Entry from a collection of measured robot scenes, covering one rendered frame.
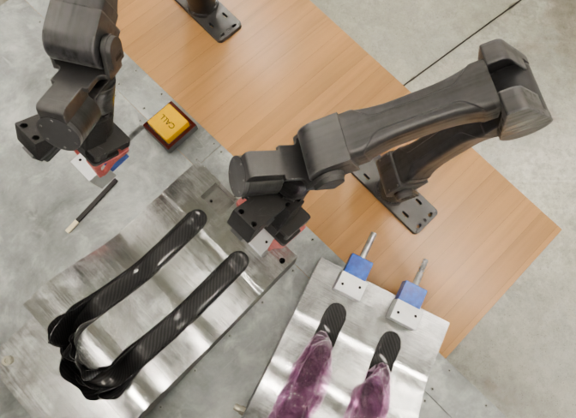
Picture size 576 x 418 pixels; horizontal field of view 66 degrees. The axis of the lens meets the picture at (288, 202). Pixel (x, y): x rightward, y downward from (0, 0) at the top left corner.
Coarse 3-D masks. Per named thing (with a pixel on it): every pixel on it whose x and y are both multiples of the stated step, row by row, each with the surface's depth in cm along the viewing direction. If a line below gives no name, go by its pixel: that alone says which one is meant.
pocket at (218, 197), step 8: (216, 184) 83; (208, 192) 83; (216, 192) 84; (224, 192) 84; (208, 200) 84; (216, 200) 84; (224, 200) 84; (232, 200) 84; (216, 208) 83; (224, 208) 83
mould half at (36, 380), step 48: (192, 192) 81; (144, 240) 79; (192, 240) 79; (48, 288) 72; (96, 288) 74; (144, 288) 76; (192, 288) 77; (240, 288) 77; (96, 336) 70; (192, 336) 75; (48, 384) 75; (144, 384) 69
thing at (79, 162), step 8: (136, 128) 79; (72, 160) 75; (80, 160) 76; (120, 160) 78; (80, 168) 75; (88, 168) 75; (112, 168) 78; (88, 176) 75; (96, 176) 75; (104, 176) 77; (112, 176) 79; (96, 184) 77; (104, 184) 79
